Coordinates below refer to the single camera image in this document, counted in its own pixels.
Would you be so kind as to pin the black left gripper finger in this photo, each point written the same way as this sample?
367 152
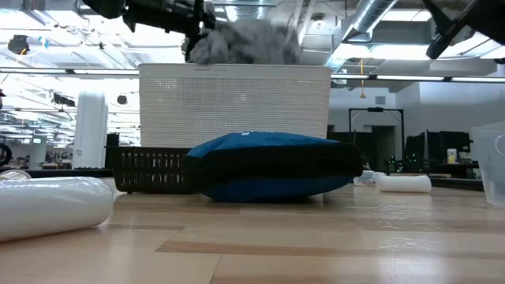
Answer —
194 45

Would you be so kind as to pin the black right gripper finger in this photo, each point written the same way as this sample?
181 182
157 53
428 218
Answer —
453 33
444 10

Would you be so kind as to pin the gray fluffy cloth bundle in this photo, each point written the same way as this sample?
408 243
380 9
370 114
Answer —
248 41

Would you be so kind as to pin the white gauze roll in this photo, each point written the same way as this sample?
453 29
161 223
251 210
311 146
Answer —
404 184
51 207
13 174

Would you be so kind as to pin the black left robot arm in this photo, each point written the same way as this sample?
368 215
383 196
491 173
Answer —
104 8

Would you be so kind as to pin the white woven plastic basket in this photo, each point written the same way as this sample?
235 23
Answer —
236 106

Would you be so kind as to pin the black computer monitors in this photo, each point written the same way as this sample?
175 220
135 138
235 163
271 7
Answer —
438 148

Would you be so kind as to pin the black slotted plastic tray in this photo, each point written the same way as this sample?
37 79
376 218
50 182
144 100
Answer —
150 169

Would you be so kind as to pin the black tall speaker box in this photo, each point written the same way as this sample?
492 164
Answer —
112 152

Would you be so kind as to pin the white round column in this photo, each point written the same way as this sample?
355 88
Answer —
90 130

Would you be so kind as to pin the clear plastic container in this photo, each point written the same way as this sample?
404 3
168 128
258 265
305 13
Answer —
493 165

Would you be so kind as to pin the blue zippered pouch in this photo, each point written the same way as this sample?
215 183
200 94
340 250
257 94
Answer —
272 165

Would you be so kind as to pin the black ceiling fixture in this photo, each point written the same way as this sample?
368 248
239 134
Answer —
18 44

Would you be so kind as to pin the small clear plastic packet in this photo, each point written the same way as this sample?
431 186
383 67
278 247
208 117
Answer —
365 178

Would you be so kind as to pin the silver ventilation duct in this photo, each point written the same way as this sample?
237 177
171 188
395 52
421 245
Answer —
369 16

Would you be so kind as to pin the black metal frame stand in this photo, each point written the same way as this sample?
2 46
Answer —
376 111

